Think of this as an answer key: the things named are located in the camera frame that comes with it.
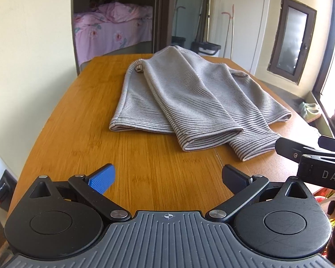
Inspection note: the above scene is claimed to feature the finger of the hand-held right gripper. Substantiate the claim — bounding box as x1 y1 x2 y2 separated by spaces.
318 135 335 149
275 137 335 163

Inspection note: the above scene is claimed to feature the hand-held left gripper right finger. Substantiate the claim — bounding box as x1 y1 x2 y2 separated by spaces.
205 164 310 224

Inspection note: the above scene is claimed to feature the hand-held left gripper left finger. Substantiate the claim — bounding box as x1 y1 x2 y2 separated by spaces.
29 163 132 223

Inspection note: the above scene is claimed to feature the grey striped knit garment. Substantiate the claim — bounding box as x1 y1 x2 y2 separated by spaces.
109 45 293 162

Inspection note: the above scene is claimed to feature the pale green slipper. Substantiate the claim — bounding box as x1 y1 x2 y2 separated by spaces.
299 102 322 122

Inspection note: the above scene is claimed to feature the large dark framed window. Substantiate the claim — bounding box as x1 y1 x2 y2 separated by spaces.
313 0 335 140

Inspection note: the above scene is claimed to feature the brown framed frosted window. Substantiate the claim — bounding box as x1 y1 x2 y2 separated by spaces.
267 0 318 86

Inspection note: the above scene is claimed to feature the white trash bin black lid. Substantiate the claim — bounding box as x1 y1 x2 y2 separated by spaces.
191 41 222 58

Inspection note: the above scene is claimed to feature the bed with pink floral bedding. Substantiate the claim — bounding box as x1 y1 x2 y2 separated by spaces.
73 1 154 66

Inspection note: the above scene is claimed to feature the pink straight pole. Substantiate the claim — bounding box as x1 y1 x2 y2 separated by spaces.
230 4 237 60

